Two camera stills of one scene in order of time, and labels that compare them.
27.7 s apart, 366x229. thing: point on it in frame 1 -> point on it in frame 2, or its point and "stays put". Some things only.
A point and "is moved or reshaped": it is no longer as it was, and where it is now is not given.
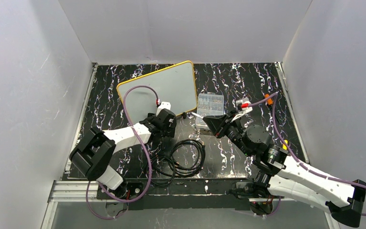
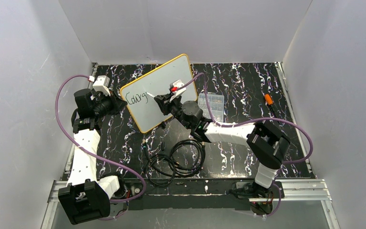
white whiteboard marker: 200,116 is moved or reshaped
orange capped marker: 269,101 stays put
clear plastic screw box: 208,105 stays put
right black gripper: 224,127 -> 163,103
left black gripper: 169,123 -> 115,104
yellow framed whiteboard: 175,84 stays put
